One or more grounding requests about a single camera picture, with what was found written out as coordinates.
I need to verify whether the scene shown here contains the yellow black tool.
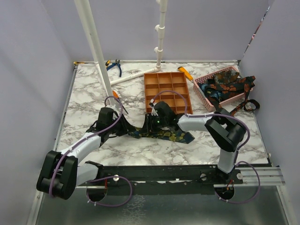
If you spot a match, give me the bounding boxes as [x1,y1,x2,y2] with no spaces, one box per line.
[73,61,89,65]

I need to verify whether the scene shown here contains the white pvc pipe frame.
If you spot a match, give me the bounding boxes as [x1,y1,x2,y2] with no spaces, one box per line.
[75,0,168,96]

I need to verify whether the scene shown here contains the yellow utility knife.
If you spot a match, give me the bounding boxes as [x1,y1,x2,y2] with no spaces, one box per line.
[178,67,193,82]

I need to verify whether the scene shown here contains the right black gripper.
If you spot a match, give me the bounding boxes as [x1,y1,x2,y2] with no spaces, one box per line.
[140,112,168,134]

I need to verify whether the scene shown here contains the blue handled pliers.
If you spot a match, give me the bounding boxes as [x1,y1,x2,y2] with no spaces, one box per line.
[105,59,122,78]

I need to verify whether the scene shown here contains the blue floral tie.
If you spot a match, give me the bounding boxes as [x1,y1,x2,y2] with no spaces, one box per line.
[198,83,223,102]

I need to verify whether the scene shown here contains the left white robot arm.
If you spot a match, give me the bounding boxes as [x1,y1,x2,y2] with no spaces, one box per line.
[36,107,135,200]

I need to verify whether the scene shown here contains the wooden compartment tray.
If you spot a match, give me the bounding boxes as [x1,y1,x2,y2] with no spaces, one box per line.
[144,72,193,114]

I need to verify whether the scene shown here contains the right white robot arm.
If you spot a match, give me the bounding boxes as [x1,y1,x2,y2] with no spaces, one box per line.
[146,99,250,183]

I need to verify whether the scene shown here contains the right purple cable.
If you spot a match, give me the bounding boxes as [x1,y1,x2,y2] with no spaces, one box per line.
[151,90,261,204]

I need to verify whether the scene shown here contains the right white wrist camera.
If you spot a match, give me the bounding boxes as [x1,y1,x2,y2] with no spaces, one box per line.
[149,99,158,116]

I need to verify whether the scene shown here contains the dark paisley tie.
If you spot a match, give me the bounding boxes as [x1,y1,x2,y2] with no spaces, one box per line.
[212,70,240,84]

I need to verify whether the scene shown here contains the black metal base rail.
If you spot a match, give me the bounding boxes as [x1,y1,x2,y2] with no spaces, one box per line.
[46,164,270,196]

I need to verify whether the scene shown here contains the pink perforated plastic basket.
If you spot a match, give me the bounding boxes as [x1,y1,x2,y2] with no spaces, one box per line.
[194,66,260,116]

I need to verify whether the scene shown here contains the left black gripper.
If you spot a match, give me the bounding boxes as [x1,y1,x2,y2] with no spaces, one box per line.
[108,113,136,136]

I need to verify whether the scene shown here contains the black orange floral tie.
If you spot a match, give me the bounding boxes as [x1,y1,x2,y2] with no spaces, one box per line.
[208,76,260,116]

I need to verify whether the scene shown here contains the orange handled screwdriver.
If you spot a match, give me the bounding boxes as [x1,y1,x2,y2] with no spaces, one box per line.
[112,90,128,115]

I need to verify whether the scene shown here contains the navy yellow floral tie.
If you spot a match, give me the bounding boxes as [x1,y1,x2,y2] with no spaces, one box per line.
[128,127,195,144]

